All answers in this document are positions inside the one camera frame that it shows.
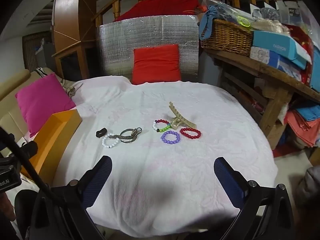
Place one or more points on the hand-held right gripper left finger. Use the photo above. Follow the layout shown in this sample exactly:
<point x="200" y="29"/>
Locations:
<point x="100" y="177"/>

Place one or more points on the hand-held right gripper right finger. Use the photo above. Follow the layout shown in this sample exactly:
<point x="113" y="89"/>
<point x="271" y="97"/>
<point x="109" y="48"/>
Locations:
<point x="227" y="180"/>

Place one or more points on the metal bangle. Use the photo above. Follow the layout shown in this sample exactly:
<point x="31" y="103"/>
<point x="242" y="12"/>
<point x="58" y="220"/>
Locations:
<point x="120" y="138"/>

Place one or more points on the orange cardboard box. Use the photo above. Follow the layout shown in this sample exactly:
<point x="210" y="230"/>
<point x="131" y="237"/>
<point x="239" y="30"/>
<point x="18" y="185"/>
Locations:
<point x="50" y="140"/>

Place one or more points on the silver and gold wristwatch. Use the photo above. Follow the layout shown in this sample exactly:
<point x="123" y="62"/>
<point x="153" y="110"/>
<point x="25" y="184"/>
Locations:
<point x="136" y="130"/>

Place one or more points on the beige hair claw clip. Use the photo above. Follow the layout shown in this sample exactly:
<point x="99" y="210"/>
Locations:
<point x="186" y="123"/>

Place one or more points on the grey fleece garment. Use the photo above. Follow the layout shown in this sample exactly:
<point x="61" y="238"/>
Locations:
<point x="310" y="190"/>

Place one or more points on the magenta pillow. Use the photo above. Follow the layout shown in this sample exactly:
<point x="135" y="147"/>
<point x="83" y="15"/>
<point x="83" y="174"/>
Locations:
<point x="42" y="97"/>

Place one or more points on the beige leather sofa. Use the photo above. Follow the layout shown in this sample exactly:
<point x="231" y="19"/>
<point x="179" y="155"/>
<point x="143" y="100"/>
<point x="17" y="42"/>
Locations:
<point x="10" y="90"/>

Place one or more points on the pale pink textured blanket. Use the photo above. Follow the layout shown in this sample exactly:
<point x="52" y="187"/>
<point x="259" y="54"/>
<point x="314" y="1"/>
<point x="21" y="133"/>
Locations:
<point x="150" y="100"/>

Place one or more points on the stack of folded cloths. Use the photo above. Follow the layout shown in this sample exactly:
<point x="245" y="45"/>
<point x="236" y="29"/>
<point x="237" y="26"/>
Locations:
<point x="302" y="125"/>

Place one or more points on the striped cloth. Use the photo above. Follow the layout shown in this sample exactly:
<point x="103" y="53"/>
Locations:
<point x="40" y="72"/>

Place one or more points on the wooden bench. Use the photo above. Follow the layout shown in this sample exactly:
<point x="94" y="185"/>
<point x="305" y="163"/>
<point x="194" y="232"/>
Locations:
<point x="250" y="65"/>

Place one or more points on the wooden cabinet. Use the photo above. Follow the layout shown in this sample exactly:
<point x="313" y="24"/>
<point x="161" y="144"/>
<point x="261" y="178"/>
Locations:
<point x="60" y="62"/>

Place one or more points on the small red pillow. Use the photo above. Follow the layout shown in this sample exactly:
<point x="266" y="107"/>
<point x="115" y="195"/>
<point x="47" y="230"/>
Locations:
<point x="156" y="63"/>

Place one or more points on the white floral box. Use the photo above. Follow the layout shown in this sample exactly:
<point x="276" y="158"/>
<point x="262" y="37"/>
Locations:
<point x="262" y="56"/>

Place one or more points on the blue cardboard box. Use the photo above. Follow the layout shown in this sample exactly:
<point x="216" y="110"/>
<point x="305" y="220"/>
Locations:
<point x="272" y="45"/>

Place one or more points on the wicker basket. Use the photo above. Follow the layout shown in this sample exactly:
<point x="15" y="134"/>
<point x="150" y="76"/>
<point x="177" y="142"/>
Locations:
<point x="225" y="37"/>

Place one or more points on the red patterned cloth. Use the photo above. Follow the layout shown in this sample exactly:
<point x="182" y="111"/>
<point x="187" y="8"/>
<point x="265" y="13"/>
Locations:
<point x="305" y="45"/>

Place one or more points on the silver insulated mat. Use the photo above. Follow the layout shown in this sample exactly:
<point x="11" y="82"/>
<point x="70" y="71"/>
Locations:
<point x="150" y="30"/>

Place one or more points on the blue cloth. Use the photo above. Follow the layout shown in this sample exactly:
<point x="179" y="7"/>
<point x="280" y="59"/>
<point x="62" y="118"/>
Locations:
<point x="207" y="17"/>

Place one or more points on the curved wooden stair panel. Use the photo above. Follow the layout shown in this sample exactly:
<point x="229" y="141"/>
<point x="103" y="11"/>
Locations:
<point x="67" y="10"/>

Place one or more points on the wooden stair railing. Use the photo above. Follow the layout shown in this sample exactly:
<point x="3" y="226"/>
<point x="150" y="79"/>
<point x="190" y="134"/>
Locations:
<point x="117" y="5"/>

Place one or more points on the large red cushion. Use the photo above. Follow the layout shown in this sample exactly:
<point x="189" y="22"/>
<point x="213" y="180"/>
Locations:
<point x="162" y="5"/>

